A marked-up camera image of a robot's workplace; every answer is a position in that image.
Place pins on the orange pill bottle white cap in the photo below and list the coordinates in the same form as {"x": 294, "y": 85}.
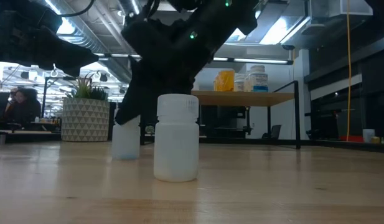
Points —
{"x": 225, "y": 81}

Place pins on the white cup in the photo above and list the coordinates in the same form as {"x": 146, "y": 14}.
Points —
{"x": 368, "y": 135}

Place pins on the overhead LED light bar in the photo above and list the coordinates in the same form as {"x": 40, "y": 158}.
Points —
{"x": 260, "y": 60}

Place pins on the frosted white plastic bottle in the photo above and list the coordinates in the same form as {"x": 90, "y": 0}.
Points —
{"x": 176, "y": 149}
{"x": 126, "y": 143}

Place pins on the green potted plant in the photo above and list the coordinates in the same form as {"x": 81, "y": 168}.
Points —
{"x": 86, "y": 90}

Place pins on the white triangle-pattern plant pot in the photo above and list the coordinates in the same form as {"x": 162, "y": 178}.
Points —
{"x": 85, "y": 121}

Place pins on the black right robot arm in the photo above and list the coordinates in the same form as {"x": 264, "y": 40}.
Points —
{"x": 229, "y": 12}

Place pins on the small background plant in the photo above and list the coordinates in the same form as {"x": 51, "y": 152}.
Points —
{"x": 149, "y": 129}

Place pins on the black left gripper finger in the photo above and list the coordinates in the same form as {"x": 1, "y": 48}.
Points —
{"x": 61, "y": 53}

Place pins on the person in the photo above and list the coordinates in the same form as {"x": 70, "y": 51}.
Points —
{"x": 23, "y": 107}

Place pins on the black office chair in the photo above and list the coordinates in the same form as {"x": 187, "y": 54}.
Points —
{"x": 275, "y": 132}

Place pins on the red plastic bin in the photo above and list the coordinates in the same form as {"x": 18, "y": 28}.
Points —
{"x": 350, "y": 138}

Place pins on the wooden background table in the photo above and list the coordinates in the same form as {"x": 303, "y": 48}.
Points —
{"x": 241, "y": 98}

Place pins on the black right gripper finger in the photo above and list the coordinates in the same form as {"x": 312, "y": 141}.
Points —
{"x": 135, "y": 102}

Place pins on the small yellow container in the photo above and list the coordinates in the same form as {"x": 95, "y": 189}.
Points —
{"x": 375, "y": 140}

